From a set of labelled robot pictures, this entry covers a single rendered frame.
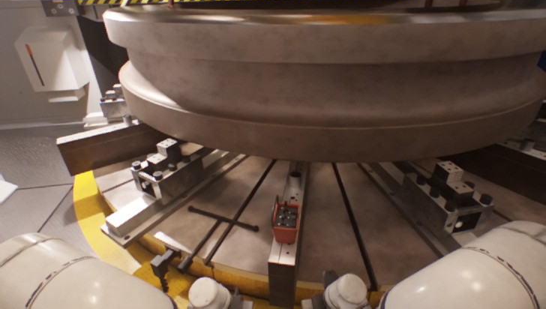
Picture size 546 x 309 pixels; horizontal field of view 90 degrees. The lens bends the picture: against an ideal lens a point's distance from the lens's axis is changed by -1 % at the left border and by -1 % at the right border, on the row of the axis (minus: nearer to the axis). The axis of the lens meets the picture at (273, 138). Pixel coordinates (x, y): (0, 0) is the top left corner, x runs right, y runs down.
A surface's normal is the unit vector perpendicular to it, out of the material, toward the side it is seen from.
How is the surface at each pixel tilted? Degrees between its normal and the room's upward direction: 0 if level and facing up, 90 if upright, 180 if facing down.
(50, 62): 90
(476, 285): 17
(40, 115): 90
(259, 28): 90
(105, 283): 26
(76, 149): 90
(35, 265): 6
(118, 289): 37
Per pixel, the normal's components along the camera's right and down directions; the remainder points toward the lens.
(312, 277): -0.02, -0.88
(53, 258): 0.09, -0.96
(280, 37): -0.22, 0.47
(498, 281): 0.02, -0.75
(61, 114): 0.16, 0.46
